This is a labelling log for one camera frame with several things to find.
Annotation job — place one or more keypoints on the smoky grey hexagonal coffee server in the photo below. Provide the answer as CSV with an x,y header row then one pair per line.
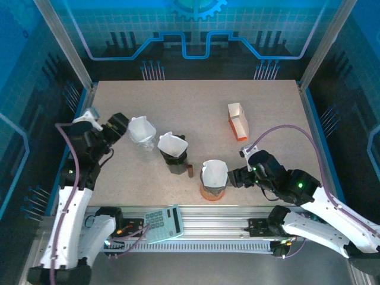
x,y
178,167

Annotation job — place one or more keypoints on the grey metal base plate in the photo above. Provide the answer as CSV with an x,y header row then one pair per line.
x,y
193,270

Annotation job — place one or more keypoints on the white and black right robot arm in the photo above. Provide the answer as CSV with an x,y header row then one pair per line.
x,y
341,213

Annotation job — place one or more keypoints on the light blue calculator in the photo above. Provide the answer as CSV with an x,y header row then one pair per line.
x,y
163,224

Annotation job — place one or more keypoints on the blue translucent side panel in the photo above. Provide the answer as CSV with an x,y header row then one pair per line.
x,y
17,74
362,74

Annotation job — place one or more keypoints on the clear plastic coffee dripper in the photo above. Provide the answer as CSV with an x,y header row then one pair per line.
x,y
148,144

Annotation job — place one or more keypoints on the aluminium frame post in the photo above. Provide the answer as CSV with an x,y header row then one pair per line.
x,y
326,44
66,44

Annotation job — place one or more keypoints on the orange transparent coffee server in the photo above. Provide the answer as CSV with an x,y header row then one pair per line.
x,y
212,198

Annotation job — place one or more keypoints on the cream and orange filter box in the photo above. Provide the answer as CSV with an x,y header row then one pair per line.
x,y
239,118

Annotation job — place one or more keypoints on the blue printed circuit panel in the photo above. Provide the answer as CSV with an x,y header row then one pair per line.
x,y
118,23

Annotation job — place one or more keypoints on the aluminium mounting rail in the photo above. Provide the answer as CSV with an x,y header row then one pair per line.
x,y
213,219

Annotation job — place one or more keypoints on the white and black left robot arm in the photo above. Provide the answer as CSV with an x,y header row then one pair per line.
x,y
68,222

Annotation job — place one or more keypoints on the blue table edge strip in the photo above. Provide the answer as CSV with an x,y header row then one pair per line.
x,y
317,118
81,101

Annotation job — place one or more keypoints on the white paper coffee filter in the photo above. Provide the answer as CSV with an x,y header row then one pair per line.
x,y
142,129
172,145
214,173

